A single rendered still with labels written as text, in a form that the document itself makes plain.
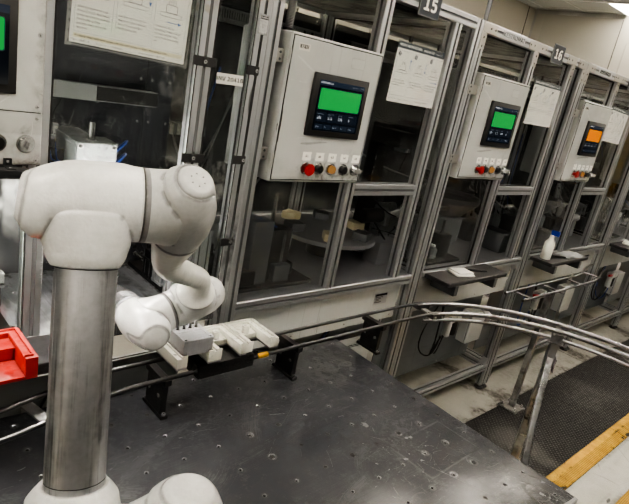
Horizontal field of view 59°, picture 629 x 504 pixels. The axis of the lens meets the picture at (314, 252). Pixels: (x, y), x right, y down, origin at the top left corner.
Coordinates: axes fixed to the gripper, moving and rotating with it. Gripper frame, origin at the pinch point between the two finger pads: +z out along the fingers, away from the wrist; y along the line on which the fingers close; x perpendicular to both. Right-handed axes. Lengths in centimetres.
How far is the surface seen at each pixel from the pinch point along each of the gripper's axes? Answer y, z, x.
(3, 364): -9.2, -25.9, 30.4
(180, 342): -8.7, -31.3, -13.4
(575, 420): -94, -65, -279
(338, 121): 57, -17, -71
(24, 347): -4.5, -27.6, 26.6
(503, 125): 66, -17, -178
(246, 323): -12, -22, -44
